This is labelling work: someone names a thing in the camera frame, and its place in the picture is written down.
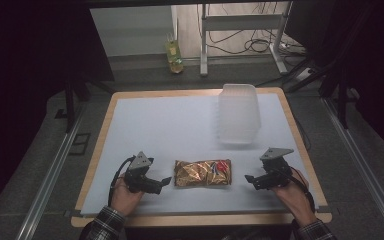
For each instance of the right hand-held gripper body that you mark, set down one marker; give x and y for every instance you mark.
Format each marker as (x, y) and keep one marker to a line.
(275, 171)

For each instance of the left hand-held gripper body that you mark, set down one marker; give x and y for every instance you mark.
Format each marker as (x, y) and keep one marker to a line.
(136, 173)

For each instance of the gold foil snack packet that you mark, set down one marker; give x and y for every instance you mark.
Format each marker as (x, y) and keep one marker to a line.
(202, 173)

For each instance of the translucent plastic container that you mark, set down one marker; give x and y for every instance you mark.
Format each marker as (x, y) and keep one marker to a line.
(239, 115)

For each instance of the person's left hand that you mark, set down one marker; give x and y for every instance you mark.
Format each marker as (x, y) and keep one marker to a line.
(125, 198)

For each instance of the person's right hand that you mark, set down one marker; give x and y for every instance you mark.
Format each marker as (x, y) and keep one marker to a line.
(295, 200)

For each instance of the wooden table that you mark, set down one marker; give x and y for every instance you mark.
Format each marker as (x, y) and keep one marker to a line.
(95, 156)

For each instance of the white table mat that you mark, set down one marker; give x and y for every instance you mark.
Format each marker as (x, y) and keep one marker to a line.
(180, 133)

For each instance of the black metal stand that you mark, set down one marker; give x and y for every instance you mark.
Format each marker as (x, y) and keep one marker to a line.
(341, 100)
(69, 106)

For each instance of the white power strip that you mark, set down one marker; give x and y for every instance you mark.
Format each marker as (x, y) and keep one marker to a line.
(302, 75)

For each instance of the silver floor rail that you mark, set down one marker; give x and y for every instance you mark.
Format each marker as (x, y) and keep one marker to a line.
(50, 180)
(363, 166)

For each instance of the white metal desk frame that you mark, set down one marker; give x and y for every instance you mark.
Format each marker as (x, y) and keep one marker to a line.
(240, 21)

